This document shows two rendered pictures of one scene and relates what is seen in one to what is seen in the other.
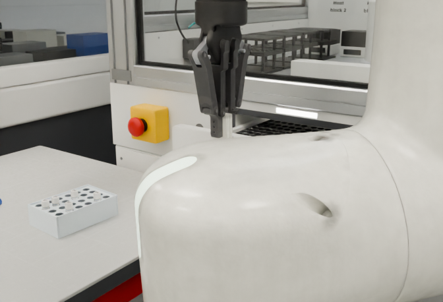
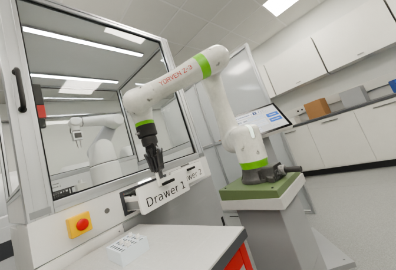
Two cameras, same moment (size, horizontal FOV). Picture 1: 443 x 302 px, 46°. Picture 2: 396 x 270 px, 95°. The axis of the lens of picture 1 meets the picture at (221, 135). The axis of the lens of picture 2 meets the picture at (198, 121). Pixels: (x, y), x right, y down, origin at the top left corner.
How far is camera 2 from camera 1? 0.98 m
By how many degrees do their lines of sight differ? 89
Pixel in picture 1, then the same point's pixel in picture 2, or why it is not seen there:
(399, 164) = not seen: hidden behind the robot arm
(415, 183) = not seen: hidden behind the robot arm
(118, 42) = (36, 194)
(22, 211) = not seen: outside the picture
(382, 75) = (230, 122)
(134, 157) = (60, 261)
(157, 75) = (75, 198)
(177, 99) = (90, 204)
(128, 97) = (49, 224)
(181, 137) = (142, 191)
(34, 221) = (128, 258)
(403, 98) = (234, 123)
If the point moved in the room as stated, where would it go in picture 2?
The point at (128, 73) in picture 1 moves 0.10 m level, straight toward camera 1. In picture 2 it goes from (48, 208) to (76, 198)
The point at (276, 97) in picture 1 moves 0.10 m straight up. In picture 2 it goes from (137, 178) to (132, 160)
